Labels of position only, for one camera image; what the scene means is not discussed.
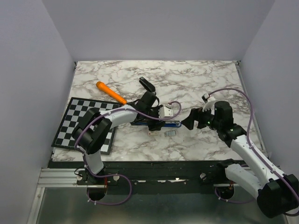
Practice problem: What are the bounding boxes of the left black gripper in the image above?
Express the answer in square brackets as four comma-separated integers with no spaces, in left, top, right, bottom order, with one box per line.
[144,105,166,132]

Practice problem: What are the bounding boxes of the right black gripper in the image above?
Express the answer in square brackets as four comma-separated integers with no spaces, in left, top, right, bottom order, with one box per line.
[181,104,221,130]

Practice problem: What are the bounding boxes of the white staple box sleeve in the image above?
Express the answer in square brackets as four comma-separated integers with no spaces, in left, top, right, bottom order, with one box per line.
[148,131,159,136]

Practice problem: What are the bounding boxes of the blue stapler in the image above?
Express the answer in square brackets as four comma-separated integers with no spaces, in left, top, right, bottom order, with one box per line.
[130,120,182,128]

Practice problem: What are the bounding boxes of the staple tray with staples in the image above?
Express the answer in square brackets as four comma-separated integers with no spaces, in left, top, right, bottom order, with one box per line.
[164,130,176,137]

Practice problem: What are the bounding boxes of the black stapler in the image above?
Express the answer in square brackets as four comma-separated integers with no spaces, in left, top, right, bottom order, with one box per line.
[139,77,156,95]

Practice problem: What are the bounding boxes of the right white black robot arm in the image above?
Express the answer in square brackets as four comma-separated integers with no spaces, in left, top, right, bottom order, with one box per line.
[181,101,299,218]

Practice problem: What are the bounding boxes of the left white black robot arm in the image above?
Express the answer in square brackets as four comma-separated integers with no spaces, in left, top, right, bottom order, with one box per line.
[71,91,165,184]

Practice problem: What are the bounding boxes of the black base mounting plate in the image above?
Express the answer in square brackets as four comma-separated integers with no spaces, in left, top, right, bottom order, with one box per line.
[76,158,243,195]

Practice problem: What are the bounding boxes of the orange plastic cylinder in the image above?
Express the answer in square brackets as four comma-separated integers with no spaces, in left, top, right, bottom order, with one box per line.
[96,81,127,105]

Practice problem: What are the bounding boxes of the black white checkerboard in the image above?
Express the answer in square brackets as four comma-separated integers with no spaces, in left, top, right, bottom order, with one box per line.
[51,97,121,150]

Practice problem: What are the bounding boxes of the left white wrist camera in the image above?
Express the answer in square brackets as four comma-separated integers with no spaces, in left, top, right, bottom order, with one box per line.
[158,106,174,119]

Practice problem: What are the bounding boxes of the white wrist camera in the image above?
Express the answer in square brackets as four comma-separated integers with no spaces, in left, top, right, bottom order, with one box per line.
[202,93,216,112]
[158,106,174,119]

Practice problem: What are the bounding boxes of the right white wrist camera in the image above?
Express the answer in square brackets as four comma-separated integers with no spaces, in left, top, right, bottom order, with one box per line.
[202,93,216,112]

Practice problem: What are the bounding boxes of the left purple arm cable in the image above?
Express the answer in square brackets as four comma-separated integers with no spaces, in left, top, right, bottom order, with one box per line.
[74,101,182,178]

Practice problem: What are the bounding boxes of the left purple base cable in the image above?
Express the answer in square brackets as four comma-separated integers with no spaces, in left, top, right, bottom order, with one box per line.
[86,175,134,206]

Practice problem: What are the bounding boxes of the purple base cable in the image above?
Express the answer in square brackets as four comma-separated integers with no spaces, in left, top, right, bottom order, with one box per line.
[214,184,257,205]
[86,175,134,206]

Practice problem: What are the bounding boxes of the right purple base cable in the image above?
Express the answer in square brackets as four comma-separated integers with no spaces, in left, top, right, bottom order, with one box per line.
[214,184,257,205]

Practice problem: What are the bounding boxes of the aluminium frame rail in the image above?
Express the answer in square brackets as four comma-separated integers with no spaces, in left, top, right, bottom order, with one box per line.
[37,166,287,187]

